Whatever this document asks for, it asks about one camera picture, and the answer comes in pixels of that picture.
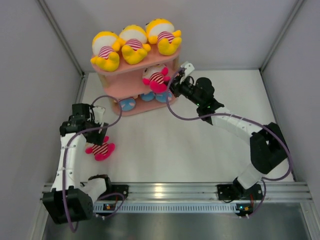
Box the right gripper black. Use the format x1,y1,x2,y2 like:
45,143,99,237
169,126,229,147
165,74,203,107

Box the boy doll plush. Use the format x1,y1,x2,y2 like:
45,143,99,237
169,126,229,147
118,95,138,112
155,91,173,103
139,91,155,102

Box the white pink bear plush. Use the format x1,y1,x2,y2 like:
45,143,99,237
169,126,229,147
142,63,171,94
85,136,116,162

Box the yellow frog plush toy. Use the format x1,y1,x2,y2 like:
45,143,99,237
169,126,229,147
145,18,182,56

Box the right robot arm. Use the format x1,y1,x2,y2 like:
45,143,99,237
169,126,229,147
167,73,291,200

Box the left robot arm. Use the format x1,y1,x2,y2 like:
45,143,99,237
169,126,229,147
42,103,115,224

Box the boy doll plush in shelf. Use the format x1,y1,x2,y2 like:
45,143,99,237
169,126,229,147
118,95,138,112

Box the pink three-tier shelf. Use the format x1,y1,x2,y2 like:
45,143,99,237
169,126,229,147
92,46,180,116

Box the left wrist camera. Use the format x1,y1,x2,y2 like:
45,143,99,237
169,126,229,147
92,106,106,128

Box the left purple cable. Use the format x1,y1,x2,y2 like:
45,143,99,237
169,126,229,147
62,94,126,234

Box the purple cable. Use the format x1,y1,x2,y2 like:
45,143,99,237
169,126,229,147
62,94,126,234
165,68,293,221

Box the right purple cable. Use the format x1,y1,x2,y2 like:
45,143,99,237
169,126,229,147
165,68,293,221

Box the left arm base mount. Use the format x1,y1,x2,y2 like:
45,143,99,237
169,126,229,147
98,184,129,201

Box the white slotted cable duct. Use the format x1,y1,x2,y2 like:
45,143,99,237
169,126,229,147
93,202,242,214

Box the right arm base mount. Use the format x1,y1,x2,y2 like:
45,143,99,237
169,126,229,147
217,183,263,202

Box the aluminium front rail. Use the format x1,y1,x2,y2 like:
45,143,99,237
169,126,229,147
113,181,313,203

